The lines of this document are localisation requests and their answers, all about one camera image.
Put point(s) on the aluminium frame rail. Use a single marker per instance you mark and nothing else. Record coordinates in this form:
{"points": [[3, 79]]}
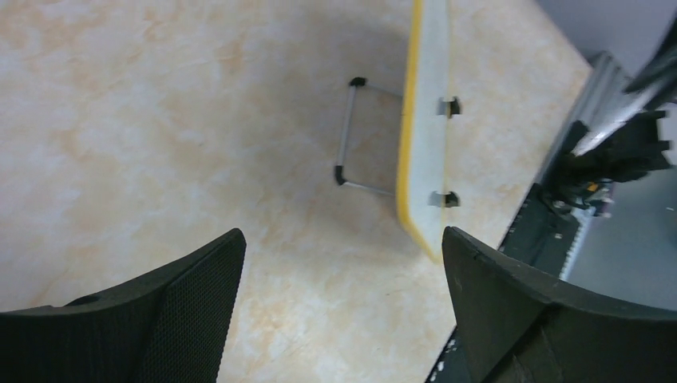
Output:
{"points": [[602, 92]]}

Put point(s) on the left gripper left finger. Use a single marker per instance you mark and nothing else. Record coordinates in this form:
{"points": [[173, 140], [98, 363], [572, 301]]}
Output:
{"points": [[168, 325]]}

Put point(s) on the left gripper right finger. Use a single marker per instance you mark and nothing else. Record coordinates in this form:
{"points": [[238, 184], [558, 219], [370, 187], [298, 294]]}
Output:
{"points": [[515, 323]]}

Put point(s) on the yellow-framed whiteboard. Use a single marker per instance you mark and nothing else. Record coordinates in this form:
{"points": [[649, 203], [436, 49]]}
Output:
{"points": [[427, 106]]}

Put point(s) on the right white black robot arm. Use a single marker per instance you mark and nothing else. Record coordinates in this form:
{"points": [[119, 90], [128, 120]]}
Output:
{"points": [[619, 142]]}

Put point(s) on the white cable duct strip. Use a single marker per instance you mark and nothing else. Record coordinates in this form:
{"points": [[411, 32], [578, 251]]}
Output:
{"points": [[584, 219]]}

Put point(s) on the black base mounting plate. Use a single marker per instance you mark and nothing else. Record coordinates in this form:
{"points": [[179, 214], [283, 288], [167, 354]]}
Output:
{"points": [[537, 236]]}

